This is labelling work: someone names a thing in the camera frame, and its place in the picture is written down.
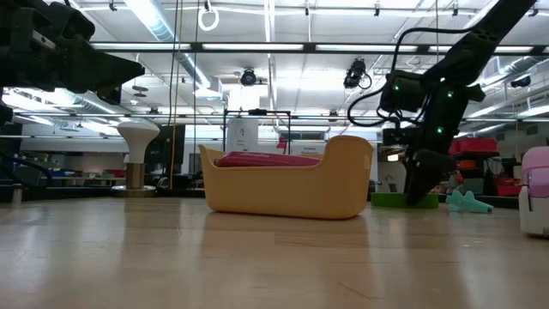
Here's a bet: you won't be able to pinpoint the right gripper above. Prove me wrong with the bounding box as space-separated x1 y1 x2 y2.
383 80 486 207

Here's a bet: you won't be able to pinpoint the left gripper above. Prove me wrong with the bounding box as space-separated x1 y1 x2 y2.
0 0 146 106

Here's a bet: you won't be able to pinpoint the green tape roll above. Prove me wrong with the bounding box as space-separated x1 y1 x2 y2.
370 191 440 210

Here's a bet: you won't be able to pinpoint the yellow plastic bin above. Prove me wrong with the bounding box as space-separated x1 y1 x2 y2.
198 135 375 221

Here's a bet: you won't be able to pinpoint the red stapler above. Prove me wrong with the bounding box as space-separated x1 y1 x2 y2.
215 150 323 168

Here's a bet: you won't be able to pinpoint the red storage bins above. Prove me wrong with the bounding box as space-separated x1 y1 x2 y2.
448 136 501 159

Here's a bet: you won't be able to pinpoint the white mushroom table lamp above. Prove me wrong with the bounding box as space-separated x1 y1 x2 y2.
112 120 161 198

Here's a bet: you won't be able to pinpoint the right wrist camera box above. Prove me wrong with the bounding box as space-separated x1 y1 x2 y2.
379 70 431 115

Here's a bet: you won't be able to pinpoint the white cable ring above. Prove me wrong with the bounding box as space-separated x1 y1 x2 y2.
197 4 220 33

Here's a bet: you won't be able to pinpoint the black camera with cable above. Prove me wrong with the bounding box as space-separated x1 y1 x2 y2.
342 58 372 90

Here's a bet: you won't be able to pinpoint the black round overhead camera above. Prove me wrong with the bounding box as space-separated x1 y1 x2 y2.
238 67 258 88

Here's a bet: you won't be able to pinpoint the black rack frame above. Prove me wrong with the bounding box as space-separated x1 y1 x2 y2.
221 108 293 155

